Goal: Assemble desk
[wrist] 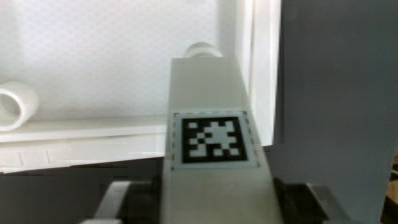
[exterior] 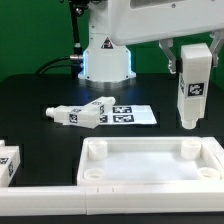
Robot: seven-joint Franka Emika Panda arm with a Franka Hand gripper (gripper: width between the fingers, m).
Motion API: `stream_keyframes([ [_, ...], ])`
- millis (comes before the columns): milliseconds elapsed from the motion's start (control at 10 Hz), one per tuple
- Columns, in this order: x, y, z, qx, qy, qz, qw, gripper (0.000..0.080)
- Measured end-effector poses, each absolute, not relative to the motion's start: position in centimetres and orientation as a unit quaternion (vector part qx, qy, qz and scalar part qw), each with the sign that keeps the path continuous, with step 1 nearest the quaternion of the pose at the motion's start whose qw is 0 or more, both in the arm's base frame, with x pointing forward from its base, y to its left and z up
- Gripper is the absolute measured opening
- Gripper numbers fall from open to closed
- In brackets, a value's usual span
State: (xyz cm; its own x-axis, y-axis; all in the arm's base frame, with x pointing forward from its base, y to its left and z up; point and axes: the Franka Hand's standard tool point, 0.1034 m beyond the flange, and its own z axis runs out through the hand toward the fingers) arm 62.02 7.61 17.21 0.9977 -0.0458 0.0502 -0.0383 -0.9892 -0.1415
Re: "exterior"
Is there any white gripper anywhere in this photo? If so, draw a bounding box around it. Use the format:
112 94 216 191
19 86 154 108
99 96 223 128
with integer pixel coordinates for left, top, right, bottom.
108 0 224 74

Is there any white desk top tray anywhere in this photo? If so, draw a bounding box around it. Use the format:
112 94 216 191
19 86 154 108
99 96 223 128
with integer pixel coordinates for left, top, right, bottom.
77 136 224 186

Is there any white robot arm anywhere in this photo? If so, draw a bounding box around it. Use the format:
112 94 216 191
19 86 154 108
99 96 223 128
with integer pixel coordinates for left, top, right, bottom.
69 0 224 84

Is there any white paper marker sheet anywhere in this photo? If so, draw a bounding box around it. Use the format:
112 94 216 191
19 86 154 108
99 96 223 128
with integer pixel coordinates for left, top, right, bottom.
100 105 157 125

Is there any white L-shaped fence wall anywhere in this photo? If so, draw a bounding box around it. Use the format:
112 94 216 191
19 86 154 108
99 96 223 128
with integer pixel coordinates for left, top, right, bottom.
0 180 224 216

